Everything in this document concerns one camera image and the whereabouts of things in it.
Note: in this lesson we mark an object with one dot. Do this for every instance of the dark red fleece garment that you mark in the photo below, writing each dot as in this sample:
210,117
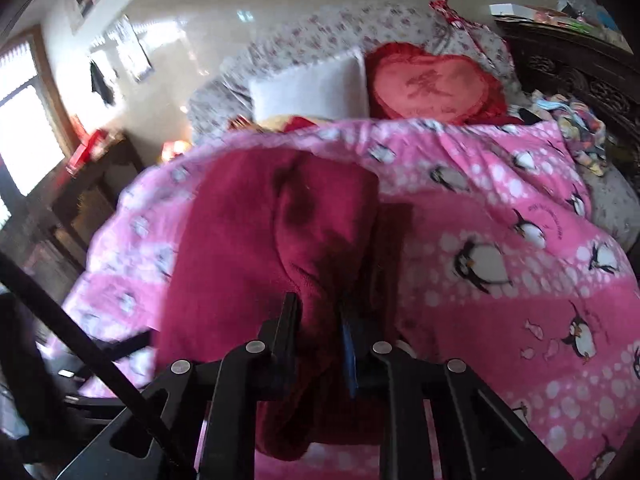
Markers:
240,240

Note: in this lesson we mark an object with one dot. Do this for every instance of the floral bedsheet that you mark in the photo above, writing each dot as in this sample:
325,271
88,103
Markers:
310,30

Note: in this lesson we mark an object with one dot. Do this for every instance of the dark wooden desk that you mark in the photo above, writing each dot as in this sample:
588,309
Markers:
90,195

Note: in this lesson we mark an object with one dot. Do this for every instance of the wall calendar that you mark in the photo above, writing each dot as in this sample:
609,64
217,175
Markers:
125,45

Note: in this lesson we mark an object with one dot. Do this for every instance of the pile of colourful clothes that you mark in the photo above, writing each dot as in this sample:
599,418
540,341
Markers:
575,125

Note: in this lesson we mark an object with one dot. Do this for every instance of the dark cloth hanging on wall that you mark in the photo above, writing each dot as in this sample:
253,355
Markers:
102,82

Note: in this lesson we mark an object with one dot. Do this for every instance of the yellow and red cloth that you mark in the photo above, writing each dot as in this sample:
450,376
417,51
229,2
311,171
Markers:
280,122

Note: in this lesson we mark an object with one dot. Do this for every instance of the white flat box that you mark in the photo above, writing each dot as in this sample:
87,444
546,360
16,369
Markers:
512,9

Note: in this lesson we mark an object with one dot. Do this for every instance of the window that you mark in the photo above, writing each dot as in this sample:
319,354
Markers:
25,135

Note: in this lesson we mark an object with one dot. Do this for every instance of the pink penguin print blanket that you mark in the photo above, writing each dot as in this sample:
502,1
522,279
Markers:
500,220

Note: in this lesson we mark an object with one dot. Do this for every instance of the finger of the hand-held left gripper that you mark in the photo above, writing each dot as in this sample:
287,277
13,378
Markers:
125,342

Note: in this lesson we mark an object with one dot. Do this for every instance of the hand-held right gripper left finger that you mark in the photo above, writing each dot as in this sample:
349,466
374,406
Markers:
290,330

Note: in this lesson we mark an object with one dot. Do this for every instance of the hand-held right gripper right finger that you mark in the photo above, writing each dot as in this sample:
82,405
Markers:
350,360

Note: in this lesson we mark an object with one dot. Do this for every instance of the floral pillow with red trim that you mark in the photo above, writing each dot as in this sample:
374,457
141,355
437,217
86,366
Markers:
475,40

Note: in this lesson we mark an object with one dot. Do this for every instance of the red heart-shaped pillow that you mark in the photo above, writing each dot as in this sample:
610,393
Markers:
430,85

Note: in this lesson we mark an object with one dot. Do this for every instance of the dark carved wooden headboard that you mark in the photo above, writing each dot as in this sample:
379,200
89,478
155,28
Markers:
575,70

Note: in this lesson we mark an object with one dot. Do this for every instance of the red box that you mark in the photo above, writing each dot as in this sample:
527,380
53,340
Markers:
90,147

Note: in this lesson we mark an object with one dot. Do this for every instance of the white pillow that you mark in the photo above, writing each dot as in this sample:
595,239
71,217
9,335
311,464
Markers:
310,85

